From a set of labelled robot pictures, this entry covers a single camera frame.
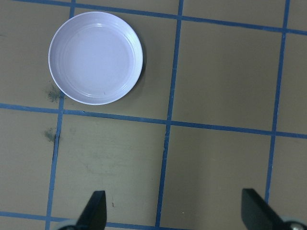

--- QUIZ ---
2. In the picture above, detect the light purple round plate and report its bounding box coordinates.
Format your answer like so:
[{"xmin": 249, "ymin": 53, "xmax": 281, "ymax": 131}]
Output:
[{"xmin": 48, "ymin": 11, "xmax": 144, "ymax": 105}]

